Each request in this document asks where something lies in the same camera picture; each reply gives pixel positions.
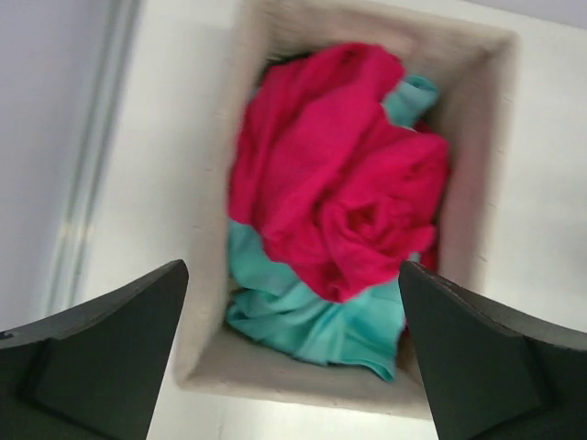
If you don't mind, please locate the teal t shirt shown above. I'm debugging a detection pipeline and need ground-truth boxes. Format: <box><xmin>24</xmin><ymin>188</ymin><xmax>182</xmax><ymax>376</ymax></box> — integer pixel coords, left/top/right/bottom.
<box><xmin>226</xmin><ymin>75</ymin><xmax>439</xmax><ymax>381</ymax></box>

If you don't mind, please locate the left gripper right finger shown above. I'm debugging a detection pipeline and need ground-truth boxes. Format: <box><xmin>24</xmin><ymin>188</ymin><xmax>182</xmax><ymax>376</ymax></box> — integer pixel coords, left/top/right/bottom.
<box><xmin>399</xmin><ymin>262</ymin><xmax>586</xmax><ymax>440</ymax></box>

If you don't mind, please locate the pink t shirt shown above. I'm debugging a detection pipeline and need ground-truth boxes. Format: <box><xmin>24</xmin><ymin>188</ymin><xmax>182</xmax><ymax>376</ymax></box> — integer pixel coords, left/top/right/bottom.
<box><xmin>228</xmin><ymin>43</ymin><xmax>449</xmax><ymax>303</ymax></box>

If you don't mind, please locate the left aluminium frame post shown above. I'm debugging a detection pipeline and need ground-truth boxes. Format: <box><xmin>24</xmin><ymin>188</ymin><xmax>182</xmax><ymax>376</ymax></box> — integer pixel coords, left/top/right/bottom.
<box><xmin>42</xmin><ymin>1</ymin><xmax>142</xmax><ymax>315</ymax></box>

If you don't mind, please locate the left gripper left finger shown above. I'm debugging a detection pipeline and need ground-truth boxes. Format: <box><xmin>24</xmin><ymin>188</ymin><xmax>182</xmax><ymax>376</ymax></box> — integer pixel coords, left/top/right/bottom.
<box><xmin>1</xmin><ymin>260</ymin><xmax>189</xmax><ymax>439</ymax></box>

